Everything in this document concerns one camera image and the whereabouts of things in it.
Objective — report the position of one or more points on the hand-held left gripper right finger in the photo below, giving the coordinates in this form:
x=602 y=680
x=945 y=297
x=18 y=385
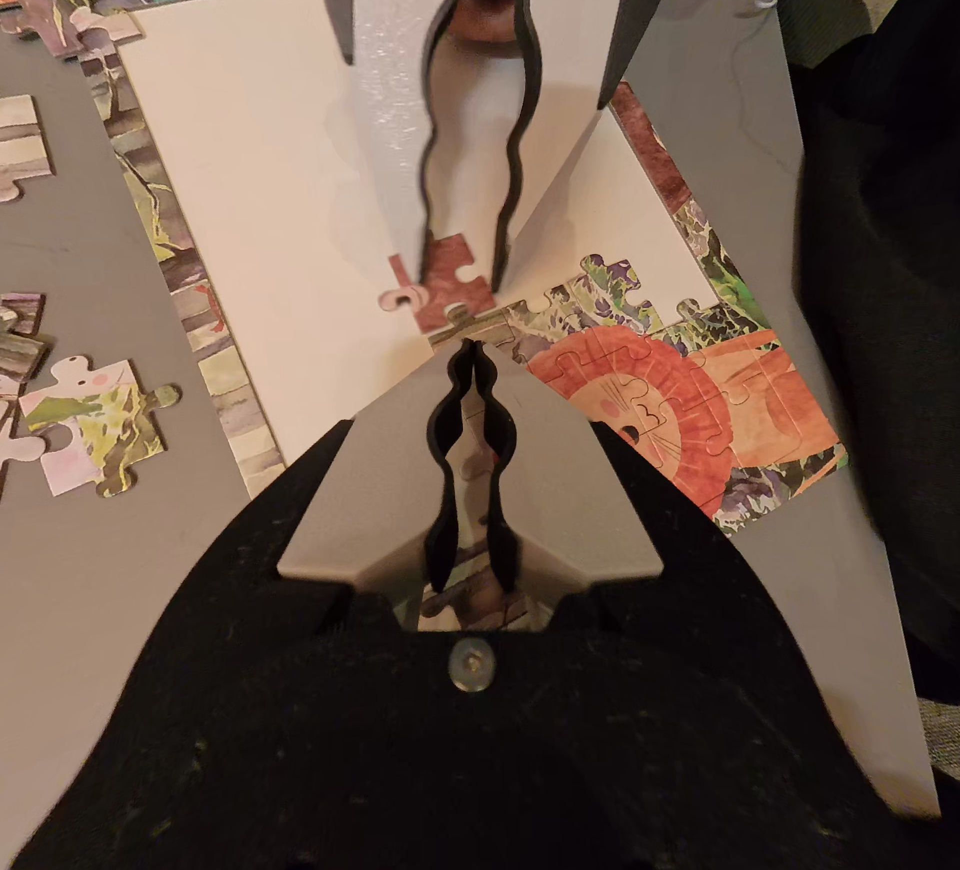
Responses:
x=585 y=510

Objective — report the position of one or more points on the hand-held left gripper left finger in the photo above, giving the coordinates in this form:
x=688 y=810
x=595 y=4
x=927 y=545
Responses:
x=352 y=510

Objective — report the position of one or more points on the puzzle frame tray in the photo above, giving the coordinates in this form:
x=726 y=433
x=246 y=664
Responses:
x=247 y=134

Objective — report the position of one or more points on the brown puzzle piece pink tab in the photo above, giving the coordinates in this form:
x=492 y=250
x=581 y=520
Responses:
x=457 y=285

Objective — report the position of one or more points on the pile of puzzle pieces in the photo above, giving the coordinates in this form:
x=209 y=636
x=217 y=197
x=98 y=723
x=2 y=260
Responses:
x=97 y=435

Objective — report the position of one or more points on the person's right hand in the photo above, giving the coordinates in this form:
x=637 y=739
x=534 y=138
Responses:
x=480 y=14

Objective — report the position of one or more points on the person's black clothing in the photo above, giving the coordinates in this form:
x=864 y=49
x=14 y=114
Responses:
x=900 y=285

